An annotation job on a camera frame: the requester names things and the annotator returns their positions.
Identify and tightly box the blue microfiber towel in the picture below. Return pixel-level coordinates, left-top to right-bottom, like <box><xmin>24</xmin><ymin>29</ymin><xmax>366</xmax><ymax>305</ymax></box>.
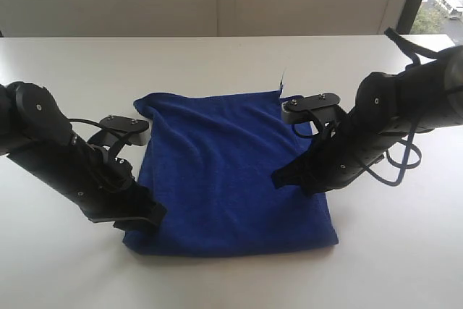
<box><xmin>123</xmin><ymin>89</ymin><xmax>339</xmax><ymax>258</ymax></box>

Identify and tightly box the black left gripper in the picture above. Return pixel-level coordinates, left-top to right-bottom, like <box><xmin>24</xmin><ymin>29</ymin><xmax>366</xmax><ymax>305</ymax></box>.
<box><xmin>69</xmin><ymin>142</ymin><xmax>167</xmax><ymax>232</ymax></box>

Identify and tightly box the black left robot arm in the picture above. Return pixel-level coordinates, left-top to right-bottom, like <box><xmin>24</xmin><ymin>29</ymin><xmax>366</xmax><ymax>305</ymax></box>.
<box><xmin>1</xmin><ymin>82</ymin><xmax>167</xmax><ymax>234</ymax></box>

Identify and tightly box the thin black left cable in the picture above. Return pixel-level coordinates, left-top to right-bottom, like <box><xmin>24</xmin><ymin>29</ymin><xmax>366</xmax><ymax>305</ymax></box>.
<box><xmin>67</xmin><ymin>117</ymin><xmax>109</xmax><ymax>132</ymax></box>

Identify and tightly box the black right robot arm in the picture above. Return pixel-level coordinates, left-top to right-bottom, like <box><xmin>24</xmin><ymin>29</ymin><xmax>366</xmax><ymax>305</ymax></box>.
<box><xmin>271</xmin><ymin>46</ymin><xmax>462</xmax><ymax>196</ymax></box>

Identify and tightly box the white bus outside window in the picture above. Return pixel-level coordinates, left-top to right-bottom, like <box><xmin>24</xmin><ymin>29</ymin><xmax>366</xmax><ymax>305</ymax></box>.
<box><xmin>436</xmin><ymin>0</ymin><xmax>462</xmax><ymax>20</ymax></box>

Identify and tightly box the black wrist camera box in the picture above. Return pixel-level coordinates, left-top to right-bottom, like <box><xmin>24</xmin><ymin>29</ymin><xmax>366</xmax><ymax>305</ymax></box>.
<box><xmin>88</xmin><ymin>115</ymin><xmax>150</xmax><ymax>146</ymax></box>
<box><xmin>281</xmin><ymin>93</ymin><xmax>343</xmax><ymax>124</ymax></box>

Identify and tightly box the black braided cable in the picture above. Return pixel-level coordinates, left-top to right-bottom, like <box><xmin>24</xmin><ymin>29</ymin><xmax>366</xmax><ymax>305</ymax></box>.
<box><xmin>361</xmin><ymin>27</ymin><xmax>463</xmax><ymax>187</ymax></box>

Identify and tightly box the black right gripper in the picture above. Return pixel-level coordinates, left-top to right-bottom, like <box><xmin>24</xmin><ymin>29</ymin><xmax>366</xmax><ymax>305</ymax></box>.
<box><xmin>271</xmin><ymin>113</ymin><xmax>386</xmax><ymax>196</ymax></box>

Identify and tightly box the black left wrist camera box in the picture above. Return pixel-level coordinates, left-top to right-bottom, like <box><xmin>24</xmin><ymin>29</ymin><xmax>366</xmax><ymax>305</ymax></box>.
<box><xmin>88</xmin><ymin>115</ymin><xmax>150</xmax><ymax>146</ymax></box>

